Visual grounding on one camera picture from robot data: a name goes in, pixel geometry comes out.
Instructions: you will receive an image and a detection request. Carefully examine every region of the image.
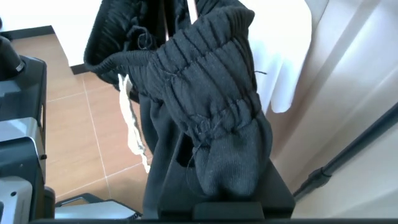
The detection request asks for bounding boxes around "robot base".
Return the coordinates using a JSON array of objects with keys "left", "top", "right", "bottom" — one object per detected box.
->
[{"left": 0, "top": 17, "right": 142, "bottom": 221}]

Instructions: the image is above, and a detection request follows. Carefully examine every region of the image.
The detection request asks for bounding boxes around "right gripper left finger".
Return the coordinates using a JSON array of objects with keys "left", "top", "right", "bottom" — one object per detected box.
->
[{"left": 157, "top": 135, "right": 206, "bottom": 218}]

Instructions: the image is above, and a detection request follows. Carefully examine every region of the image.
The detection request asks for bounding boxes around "black clothes rack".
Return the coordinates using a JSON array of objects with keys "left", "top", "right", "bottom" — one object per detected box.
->
[{"left": 292, "top": 102, "right": 398, "bottom": 202}]

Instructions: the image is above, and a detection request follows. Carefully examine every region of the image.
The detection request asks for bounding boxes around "beige curtain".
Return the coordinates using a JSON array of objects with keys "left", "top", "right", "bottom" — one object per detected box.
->
[{"left": 266, "top": 0, "right": 398, "bottom": 220}]

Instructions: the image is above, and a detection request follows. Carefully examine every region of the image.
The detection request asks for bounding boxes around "white garment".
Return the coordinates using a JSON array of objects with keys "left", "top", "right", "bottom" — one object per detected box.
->
[{"left": 185, "top": 0, "right": 313, "bottom": 114}]

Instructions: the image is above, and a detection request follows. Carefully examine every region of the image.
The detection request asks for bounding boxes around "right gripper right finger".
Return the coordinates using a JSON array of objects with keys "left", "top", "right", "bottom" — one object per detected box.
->
[{"left": 253, "top": 160, "right": 295, "bottom": 218}]

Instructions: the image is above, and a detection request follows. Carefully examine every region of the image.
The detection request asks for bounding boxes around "black garment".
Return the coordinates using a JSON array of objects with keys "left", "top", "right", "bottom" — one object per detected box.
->
[{"left": 83, "top": 0, "right": 274, "bottom": 220}]

